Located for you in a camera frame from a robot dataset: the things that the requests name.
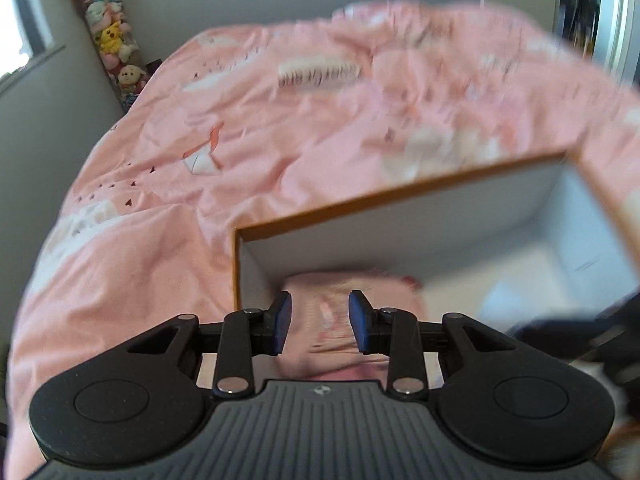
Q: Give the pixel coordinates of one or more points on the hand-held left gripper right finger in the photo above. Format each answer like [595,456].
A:
[360,322]

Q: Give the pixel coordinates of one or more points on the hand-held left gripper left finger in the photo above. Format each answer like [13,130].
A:
[280,325]

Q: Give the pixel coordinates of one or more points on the pink fabric pouch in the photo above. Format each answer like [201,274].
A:
[317,310]

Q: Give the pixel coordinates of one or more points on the orange cardboard box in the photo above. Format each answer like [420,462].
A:
[400,230]

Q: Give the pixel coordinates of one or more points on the pink printed blanket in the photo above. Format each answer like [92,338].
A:
[175,210]

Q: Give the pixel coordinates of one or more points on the clear hanging plush toy holder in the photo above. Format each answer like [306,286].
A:
[110,45]

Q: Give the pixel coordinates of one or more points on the yellow plush toy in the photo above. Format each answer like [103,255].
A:
[112,37]

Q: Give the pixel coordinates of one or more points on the window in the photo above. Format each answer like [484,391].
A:
[25,20]

